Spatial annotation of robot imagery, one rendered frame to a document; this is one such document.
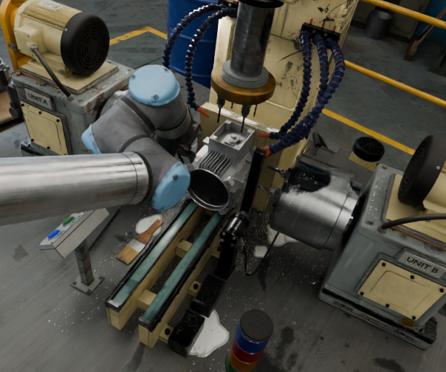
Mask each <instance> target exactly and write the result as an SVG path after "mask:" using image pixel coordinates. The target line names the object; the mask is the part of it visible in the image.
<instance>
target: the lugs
mask: <svg viewBox="0 0 446 372"><path fill-rule="evenodd" d="M255 149H256V146H255V145H253V146H252V147H251V148H250V154H251V156H253V152H254V150H255ZM186 166H187V168H188V170H190V171H191V170H194V169H195V168H196V167H197V166H198V164H197V163H196V161H195V160H194V161H193V162H192V164H189V165H186ZM223 183H224V184H225V186H226V188H228V187H232V186H233V185H234V183H235V182H234V181H233V179H232V177H231V176H229V177H226V178H225V179H224V181H223ZM185 196H186V198H187V199H192V198H191V197H190V196H189V194H188V192H187V191H186V193H185ZM228 210H229V209H227V208H224V209H223V210H218V212H219V213H220V215H224V214H227V212H228Z"/></svg>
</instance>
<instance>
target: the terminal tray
mask: <svg viewBox="0 0 446 372"><path fill-rule="evenodd" d="M228 121H229V122H230V123H228ZM249 130H251V132H249ZM240 131H241V125H240V124H238V123H235V122H233V121H230V120H226V121H225V122H224V123H223V124H222V125H221V126H220V127H219V128H218V129H217V130H216V131H215V132H214V133H213V134H212V135H211V136H210V137H209V143H208V150H207V154H209V153H210V151H211V150H212V153H213V152H214V151H215V153H216V152H217V154H218V153H219V152H220V155H221V154H222V156H224V155H225V158H226V156H227V159H229V158H230V161H231V160H233V165H234V166H236V167H238V165H239V163H240V162H241V161H242V160H243V158H244V157H245V156H246V155H247V154H248V152H250V148H251V147H252V143H253V137H254V133H255V131H254V130H252V129H250V128H247V127H245V126H244V127H243V131H242V133H241V132H240ZM213 137H216V138H213ZM236 146H238V148H237V147H236ZM220 155H219V156H220Z"/></svg>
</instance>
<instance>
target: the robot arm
mask: <svg viewBox="0 0 446 372"><path fill-rule="evenodd" d="M128 90H129V92H128V93H127V94H126V95H125V96H123V97H122V98H121V99H120V100H119V101H118V102H116V103H115V104H114V105H113V106H112V107H111V108H110V109H109V110H108V111H107V112H106V113H105V114H104V115H102V116H101V117H100V118H99V119H98V120H97V121H96V122H94V123H92V124H91V125H90V126H89V128H88V129H87V130H86V131H85V132H84V133H83V134H82V137H81V139H82V141H83V144H84V145H85V146H86V147H87V148H88V150H89V151H90V152H91V153H92V154H82V155H63V156H26V157H7V158H0V227H1V226H6V225H10V224H18V223H22V222H27V221H34V220H39V219H44V218H52V217H56V216H64V215H69V214H73V213H81V212H86V211H90V210H98V209H102V208H107V207H114V206H119V205H124V204H140V203H144V202H148V203H150V204H151V206H152V207H153V208H154V209H156V210H158V211H163V210H167V209H169V208H171V207H173V206H174V205H175V204H176V203H177V202H178V201H179V200H180V199H181V198H182V197H183V196H184V195H185V193H186V191H187V189H188V187H189V184H190V182H191V175H190V172H189V171H188V169H187V168H186V167H185V166H184V165H183V163H184V164H185V165H189V164H192V162H193V161H194V160H195V158H196V154H195V152H196V149H197V147H198V144H197V143H196V144H195V145H194V146H192V144H193V142H194V140H195V139H196V137H197V138H198V140H199V138H200V137H201V135H202V132H203V131H202V128H201V126H200V123H198V122H197V121H194V120H193V117H192V115H191V111H190V109H189V108H187V106H186V103H185V101H184V98H183V96H182V93H181V91H180V86H179V83H178V81H177V80H176V78H175V77H174V74H173V73H172V72H171V71H170V70H169V69H167V68H165V67H164V66H160V65H148V66H144V67H142V68H140V69H138V70H137V71H136V72H135V73H134V74H133V75H132V76H131V79H130V81H129V85H128ZM195 123H196V127H195V128H194V126H193V124H195ZM199 128H200V132H199V135H198V134H197V132H198V130H199ZM154 132H155V133H156V134H157V135H158V136H159V139H158V142H156V141H155V140H153V139H152V138H151V137H150V135H151V134H153V133H154ZM174 157H175V158H176V159H178V160H179V161H178V160H176V159H175V158H174Z"/></svg>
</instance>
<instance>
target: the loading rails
mask: <svg viewBox="0 0 446 372"><path fill-rule="evenodd" d="M243 195H244V193H243V194H242V195H241V202H242V199H243ZM240 207H241V204H240V205H239V207H238V208H237V209H235V208H232V209H231V210H228V212H227V214H224V215H220V213H219V212H218V210H217V211H216V212H215V213H213V212H214V211H213V212H212V213H211V211H210V212H209V210H208V211H207V212H206V209H205V210H204V208H202V206H201V207H199V205H198V206H196V203H195V204H194V200H193V199H186V200H185V202H184V203H183V204H182V206H181V207H180V208H179V209H178V210H177V211H176V212H175V214H174V215H173V216H172V218H171V219H170V220H169V222H168V223H167V224H166V225H165V226H164V227H163V228H162V230H161V231H160V232H159V234H158V235H157V237H156V238H155V239H154V240H153V241H152V242H151V243H150V245H149V246H148V247H147V249H146V250H145V251H144V252H143V254H142V255H141V256H140V257H139V258H138V259H137V261H136V262H135V263H134V265H133V266H132V267H131V268H130V270H128V272H127V273H126V274H125V275H124V277H123V278H122V279H121V281H120V282H119V283H118V284H117V285H116V286H115V288H114V289H113V290H112V291H111V293H110V294H109V296H108V297H107V298H106V299H105V300H104V301H105V306H106V313H107V318H108V323H109V324H110V325H112V326H114V327H115V328H118V329H119V330H121V329H122V328H123V326H124V325H125V324H126V322H127V321H128V319H129V318H130V316H131V315H132V314H133V313H134V311H135V310H136V308H137V307H139V308H141V309H143V310H145V312H144V314H143V315H142V316H140V317H139V318H138V326H139V340H140V342H142V343H143V344H145V345H147V346H149V347H150V348H153V347H154V345H155V343H156V341H157V340H158V339H160V340H162V341H163V342H166V343H167V344H168V338H169V336H170V334H171V332H172V331H173V329H174V328H172V327H171V326H169V325H168V323H169V321H170V320H171V318H172V317H173V315H174V313H175V312H176V310H177V309H178V307H179V305H180V304H181V302H182V301H183V299H184V298H185V296H186V294H187V293H188V294H190V295H193V296H194V295H195V294H196V292H197V290H198V289H199V287H200V286H201V283H199V282H197V281H196V279H197V277H198V276H199V274H200V272H201V271H202V269H203V268H204V266H205V264H206V263H207V261H208V260H209V258H210V257H211V255H212V256H215V257H217V258H219V255H220V251H221V246H220V245H219V242H220V241H221V239H220V237H219V233H220V231H221V230H222V228H223V227H224V226H225V225H226V223H227V222H228V219H229V217H230V216H231V214H233V213H238V212H239V211H240ZM205 214H208V215H210V216H212V217H211V218H210V220H209V222H208V223H207V224H206V225H205V227H204V229H203V230H202V231H201V232H200V234H199V236H198V237H197V238H196V240H195V241H194V243H193V244H192V243H191V242H189V241H186V240H187V239H188V237H189V235H190V234H191V233H192V232H193V230H194V229H195V227H196V226H197V224H198V223H199V222H200V221H201V219H202V218H203V216H204V215H205ZM175 255H177V256H179V257H181V258H182V260H181V261H180V262H179V264H178V265H177V267H176V268H175V270H174V271H173V272H172V274H171V276H170V277H169V279H167V281H166V282H165V284H164V285H163V287H162V288H161V289H160V291H159V292H158V294H154V293H153V292H150V289H151V288H152V286H153V285H154V284H155V283H156V281H157V280H158V278H159V277H160V275H161V274H162V273H163V272H164V270H165V268H166V267H167V266H168V265H169V263H170V262H171V260H172V259H173V258H174V256H175Z"/></svg>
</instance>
